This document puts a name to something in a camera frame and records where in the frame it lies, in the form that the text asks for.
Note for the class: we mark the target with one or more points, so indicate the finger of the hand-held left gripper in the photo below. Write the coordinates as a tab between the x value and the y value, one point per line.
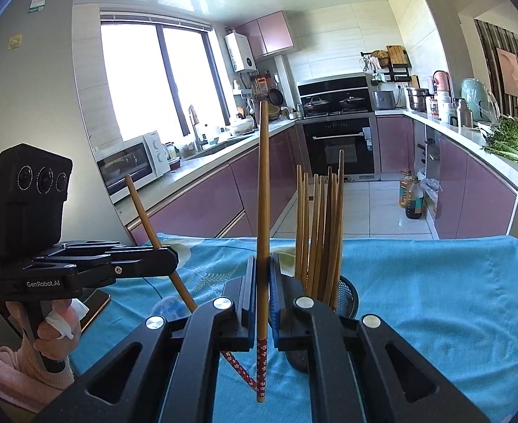
91	245
144	262

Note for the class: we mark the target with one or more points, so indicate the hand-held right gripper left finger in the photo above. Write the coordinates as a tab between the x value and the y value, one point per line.
249	291

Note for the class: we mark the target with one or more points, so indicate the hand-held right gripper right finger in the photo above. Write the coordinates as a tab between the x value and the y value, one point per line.
277	293

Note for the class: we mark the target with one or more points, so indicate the bamboo chopstick red floral end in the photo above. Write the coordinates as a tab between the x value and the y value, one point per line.
143	211
263	185

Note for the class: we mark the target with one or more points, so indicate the black mesh utensil holder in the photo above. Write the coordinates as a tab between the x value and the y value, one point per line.
349	299

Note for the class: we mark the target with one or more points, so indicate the bunch of bamboo chopsticks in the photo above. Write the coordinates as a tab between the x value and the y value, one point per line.
325	238

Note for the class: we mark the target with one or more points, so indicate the person's left hand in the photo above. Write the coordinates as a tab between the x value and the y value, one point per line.
60	348

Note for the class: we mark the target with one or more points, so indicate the dark smartphone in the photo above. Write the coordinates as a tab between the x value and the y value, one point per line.
94	306

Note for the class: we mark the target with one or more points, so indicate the white finger bandage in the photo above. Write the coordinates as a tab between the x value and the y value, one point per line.
60	321

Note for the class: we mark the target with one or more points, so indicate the purple kitchen base cabinets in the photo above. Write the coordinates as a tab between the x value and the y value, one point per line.
206	194

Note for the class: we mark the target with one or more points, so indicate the white microwave oven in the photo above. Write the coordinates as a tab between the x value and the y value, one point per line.
149	158

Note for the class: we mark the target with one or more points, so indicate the grey refrigerator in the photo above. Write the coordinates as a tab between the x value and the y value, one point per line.
43	97

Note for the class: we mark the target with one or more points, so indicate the steel kitchen faucet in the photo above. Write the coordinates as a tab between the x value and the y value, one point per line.
197	139

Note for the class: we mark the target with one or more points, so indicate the blue leaf print tablecloth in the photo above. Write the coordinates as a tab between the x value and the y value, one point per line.
417	282

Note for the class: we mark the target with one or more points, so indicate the black built-in oven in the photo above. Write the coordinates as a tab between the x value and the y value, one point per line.
329	150

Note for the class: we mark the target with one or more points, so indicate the yellow cooking oil bottle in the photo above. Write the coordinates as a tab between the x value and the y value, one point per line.
403	189

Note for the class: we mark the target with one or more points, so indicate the dark sauce bottle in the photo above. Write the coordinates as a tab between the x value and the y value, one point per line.
414	202

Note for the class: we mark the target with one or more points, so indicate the white ceramic pot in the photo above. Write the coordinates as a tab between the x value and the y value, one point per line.
242	127

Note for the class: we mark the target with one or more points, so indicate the yellow sticker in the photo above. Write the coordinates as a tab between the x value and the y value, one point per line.
16	42

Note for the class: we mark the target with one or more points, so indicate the kitchen window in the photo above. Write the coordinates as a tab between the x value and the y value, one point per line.
135	79

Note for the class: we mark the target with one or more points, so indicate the white plastic bag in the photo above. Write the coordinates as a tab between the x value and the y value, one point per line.
430	191

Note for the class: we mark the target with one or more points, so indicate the black wok with lid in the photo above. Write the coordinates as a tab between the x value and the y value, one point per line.
315	103
352	103

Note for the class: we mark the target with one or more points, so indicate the black frying pan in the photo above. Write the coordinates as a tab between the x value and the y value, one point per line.
275	97

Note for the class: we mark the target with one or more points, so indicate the green white label sticker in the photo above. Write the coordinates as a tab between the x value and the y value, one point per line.
38	1

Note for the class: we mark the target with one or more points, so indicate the black integrated stove hood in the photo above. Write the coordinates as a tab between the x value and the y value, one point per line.
329	86

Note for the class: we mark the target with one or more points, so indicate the silver countertop appliance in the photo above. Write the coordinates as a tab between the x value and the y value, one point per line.
382	100

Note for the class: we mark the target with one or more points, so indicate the white water heater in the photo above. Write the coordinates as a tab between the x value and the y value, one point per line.
240	53

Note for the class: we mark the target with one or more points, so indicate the stainless steel stock pot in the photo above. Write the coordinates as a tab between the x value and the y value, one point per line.
417	101

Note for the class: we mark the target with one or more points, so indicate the steel thermos bottle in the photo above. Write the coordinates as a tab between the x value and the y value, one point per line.
464	114

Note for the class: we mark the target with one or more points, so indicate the wooden cutting board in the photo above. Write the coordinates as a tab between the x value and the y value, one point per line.
397	55

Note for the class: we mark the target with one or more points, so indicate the pink kettle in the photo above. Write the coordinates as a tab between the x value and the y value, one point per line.
442	81

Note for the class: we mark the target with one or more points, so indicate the leafy green vegetables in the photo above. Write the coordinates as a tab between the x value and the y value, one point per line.
510	143

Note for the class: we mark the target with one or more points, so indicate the black wall rack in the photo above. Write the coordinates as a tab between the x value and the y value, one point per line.
397	74

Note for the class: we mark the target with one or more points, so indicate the pink wall cabinet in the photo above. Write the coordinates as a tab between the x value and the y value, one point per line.
272	33

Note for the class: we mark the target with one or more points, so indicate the framed wall picture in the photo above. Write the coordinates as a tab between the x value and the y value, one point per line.
510	72

